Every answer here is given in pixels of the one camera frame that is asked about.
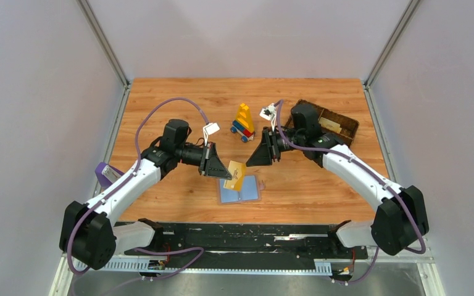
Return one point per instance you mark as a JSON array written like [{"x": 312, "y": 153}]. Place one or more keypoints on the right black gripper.
[{"x": 270, "y": 145}]

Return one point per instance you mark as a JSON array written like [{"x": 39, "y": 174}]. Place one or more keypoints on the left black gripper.
[{"x": 210, "y": 158}]

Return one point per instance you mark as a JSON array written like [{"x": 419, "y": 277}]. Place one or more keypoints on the beige card with stripe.
[{"x": 238, "y": 172}]

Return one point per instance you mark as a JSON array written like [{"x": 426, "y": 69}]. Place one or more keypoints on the pink card holder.
[{"x": 250, "y": 191}]

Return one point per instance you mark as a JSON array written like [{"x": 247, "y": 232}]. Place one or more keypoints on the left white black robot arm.
[{"x": 89, "y": 232}]

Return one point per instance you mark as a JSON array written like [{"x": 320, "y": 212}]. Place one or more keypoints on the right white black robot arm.
[{"x": 400, "y": 221}]

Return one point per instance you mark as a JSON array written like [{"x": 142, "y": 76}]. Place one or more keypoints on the gold card in basket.
[{"x": 330, "y": 125}]

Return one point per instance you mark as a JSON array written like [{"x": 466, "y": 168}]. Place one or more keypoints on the purple box with card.
[{"x": 107, "y": 175}]

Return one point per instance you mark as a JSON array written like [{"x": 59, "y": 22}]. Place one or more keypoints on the colourful toy block car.
[{"x": 243, "y": 124}]

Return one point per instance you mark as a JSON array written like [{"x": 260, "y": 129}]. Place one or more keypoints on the woven brown divided basket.
[{"x": 349, "y": 125}]

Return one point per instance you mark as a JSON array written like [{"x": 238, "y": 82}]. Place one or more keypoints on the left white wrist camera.
[{"x": 209, "y": 129}]

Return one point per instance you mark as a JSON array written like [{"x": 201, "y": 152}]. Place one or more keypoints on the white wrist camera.
[
  {"x": 269, "y": 112},
  {"x": 209, "y": 129}
]

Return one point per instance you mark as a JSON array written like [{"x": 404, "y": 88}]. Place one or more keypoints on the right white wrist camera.
[{"x": 269, "y": 112}]

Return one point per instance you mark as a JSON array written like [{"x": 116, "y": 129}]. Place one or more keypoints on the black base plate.
[{"x": 250, "y": 246}]

